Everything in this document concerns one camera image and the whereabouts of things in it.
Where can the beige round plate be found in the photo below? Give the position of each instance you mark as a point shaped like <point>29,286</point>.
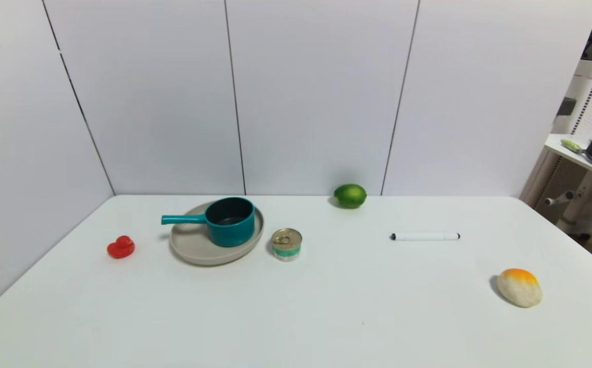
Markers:
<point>196,248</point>

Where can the white marker pen black cap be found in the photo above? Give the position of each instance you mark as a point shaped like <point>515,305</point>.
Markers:
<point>424,236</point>

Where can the red rubber duck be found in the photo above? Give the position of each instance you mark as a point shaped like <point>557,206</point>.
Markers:
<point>120,248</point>

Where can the green lime fruit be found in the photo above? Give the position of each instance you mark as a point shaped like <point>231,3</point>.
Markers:
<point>350,196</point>

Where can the small tin can green label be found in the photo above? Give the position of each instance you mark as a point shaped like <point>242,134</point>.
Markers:
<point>286,245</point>

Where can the white side table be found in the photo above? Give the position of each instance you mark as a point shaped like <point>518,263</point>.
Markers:
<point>582,194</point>

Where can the white bread bun orange top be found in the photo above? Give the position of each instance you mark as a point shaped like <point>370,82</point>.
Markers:
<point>520,290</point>

